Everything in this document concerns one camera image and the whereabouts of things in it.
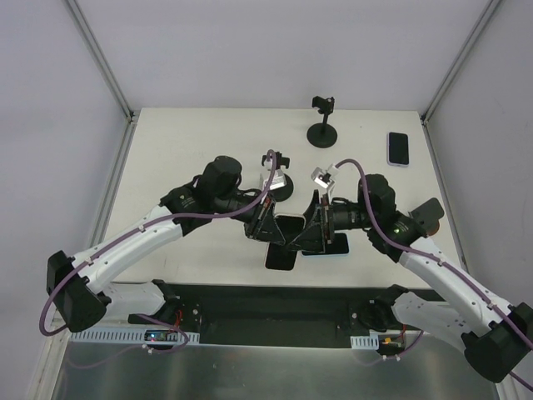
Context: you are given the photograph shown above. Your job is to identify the black phone cream case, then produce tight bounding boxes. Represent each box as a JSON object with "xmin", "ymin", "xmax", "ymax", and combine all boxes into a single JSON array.
[{"xmin": 265, "ymin": 215, "xmax": 306, "ymax": 271}]

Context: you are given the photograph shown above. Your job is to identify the black round-base phone stand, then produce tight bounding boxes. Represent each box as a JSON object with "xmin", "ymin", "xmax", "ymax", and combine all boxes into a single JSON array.
[{"xmin": 259, "ymin": 152, "xmax": 294, "ymax": 202}]

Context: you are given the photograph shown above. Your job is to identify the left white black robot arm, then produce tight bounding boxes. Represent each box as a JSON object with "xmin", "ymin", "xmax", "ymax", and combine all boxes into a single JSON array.
[{"xmin": 43, "ymin": 150, "xmax": 285, "ymax": 333}]

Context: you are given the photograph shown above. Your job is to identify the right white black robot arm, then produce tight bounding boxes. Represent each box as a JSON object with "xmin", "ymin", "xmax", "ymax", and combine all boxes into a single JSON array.
[{"xmin": 286, "ymin": 167, "xmax": 532, "ymax": 383}]

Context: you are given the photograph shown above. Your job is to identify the black phone blue case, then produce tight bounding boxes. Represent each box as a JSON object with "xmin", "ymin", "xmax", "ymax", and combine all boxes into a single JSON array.
[{"xmin": 301, "ymin": 233, "xmax": 350, "ymax": 257}]

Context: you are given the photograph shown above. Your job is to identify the black rear phone stand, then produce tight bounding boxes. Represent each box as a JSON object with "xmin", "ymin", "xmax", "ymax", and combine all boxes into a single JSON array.
[{"xmin": 306, "ymin": 96, "xmax": 338, "ymax": 148}]

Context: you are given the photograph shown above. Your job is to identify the black stand on brown disc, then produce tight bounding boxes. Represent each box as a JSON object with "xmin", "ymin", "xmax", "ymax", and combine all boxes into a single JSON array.
[{"xmin": 410, "ymin": 197, "xmax": 445, "ymax": 237}]

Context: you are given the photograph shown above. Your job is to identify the black phone lavender case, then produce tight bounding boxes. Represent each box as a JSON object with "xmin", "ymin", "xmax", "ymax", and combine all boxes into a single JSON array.
[{"xmin": 386, "ymin": 132, "xmax": 410, "ymax": 167}]

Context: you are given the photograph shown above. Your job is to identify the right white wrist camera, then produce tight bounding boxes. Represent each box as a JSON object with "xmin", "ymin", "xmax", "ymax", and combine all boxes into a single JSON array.
[{"xmin": 311, "ymin": 164, "xmax": 339, "ymax": 189}]

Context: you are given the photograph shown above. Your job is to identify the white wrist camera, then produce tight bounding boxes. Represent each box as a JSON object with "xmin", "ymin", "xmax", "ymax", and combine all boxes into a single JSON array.
[
  {"xmin": 259, "ymin": 169, "xmax": 287, "ymax": 191},
  {"xmin": 311, "ymin": 164, "xmax": 339, "ymax": 189}
]

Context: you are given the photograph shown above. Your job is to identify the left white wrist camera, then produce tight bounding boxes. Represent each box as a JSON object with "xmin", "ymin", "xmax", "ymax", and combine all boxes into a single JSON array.
[{"xmin": 259, "ymin": 169, "xmax": 287, "ymax": 191}]

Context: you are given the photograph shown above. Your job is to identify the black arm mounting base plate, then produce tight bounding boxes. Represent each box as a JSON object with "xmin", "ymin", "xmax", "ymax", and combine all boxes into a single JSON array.
[{"xmin": 127, "ymin": 283, "xmax": 455, "ymax": 347}]

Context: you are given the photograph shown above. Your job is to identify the right white slotted cable duct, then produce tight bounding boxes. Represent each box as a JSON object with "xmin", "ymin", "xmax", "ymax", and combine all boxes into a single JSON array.
[{"xmin": 350, "ymin": 334, "xmax": 380, "ymax": 351}]

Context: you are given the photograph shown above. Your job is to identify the white slotted cable duct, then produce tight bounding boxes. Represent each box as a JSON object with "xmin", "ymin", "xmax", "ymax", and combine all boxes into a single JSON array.
[
  {"xmin": 70, "ymin": 327, "xmax": 185, "ymax": 345},
  {"xmin": 350, "ymin": 334, "xmax": 380, "ymax": 351}
]

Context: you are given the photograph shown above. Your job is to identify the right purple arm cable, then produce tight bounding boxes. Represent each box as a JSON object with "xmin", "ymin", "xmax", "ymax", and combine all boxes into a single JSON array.
[{"xmin": 332, "ymin": 158, "xmax": 533, "ymax": 388}]

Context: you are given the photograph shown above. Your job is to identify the left white slotted cable duct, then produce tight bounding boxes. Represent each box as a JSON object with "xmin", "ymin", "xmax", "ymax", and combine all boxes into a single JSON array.
[{"xmin": 70, "ymin": 327, "xmax": 185, "ymax": 345}]

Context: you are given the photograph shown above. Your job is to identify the left aluminium frame post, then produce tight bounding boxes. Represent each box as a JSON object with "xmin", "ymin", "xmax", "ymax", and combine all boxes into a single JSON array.
[{"xmin": 62, "ymin": 0, "xmax": 135, "ymax": 122}]

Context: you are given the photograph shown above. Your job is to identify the aluminium frame post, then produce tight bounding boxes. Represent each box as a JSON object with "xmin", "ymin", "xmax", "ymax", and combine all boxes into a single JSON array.
[
  {"xmin": 62, "ymin": 0, "xmax": 135, "ymax": 122},
  {"xmin": 421, "ymin": 0, "xmax": 505, "ymax": 126}
]

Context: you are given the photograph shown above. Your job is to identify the right aluminium frame post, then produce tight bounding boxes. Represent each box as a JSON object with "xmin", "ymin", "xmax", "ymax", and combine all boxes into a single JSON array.
[{"xmin": 421, "ymin": 0, "xmax": 505, "ymax": 126}]

